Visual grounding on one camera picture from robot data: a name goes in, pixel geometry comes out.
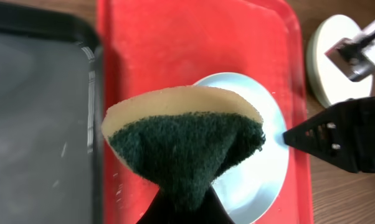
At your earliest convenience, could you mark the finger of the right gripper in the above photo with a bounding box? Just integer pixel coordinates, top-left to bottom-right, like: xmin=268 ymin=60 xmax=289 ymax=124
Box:
xmin=283 ymin=96 xmax=375 ymax=173

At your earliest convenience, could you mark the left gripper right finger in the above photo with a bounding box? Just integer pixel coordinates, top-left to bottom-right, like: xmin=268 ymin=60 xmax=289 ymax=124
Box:
xmin=199 ymin=187 xmax=234 ymax=224

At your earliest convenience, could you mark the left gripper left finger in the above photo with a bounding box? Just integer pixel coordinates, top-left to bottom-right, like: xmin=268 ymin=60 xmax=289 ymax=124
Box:
xmin=136 ymin=190 xmax=175 ymax=224

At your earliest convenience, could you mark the light blue plate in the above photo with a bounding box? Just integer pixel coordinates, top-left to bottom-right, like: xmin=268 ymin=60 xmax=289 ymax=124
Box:
xmin=196 ymin=72 xmax=289 ymax=223

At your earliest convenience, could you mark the white plate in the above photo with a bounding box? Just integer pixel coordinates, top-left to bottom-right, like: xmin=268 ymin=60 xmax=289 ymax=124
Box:
xmin=306 ymin=14 xmax=373 ymax=108

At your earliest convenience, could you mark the green yellow sponge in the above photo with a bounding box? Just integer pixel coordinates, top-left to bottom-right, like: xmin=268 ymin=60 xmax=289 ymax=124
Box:
xmin=102 ymin=85 xmax=265 ymax=211

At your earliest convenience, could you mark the black water tray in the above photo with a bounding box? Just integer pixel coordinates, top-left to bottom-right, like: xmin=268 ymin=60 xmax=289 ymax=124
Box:
xmin=0 ymin=2 xmax=103 ymax=224

